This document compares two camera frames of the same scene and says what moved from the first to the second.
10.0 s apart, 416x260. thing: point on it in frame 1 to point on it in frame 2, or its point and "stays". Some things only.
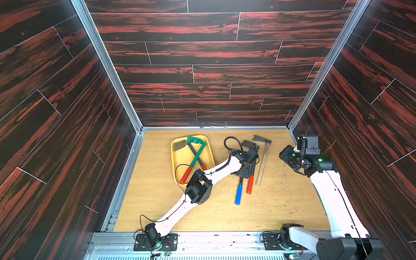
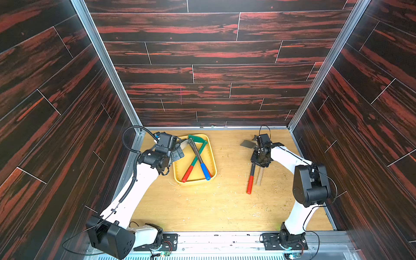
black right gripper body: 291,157 to 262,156
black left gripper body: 244,173 to 175,156
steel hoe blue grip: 239,194 to 184,144
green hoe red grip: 190,140 stays
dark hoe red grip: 252,166 stays
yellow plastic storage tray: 183,158 stays
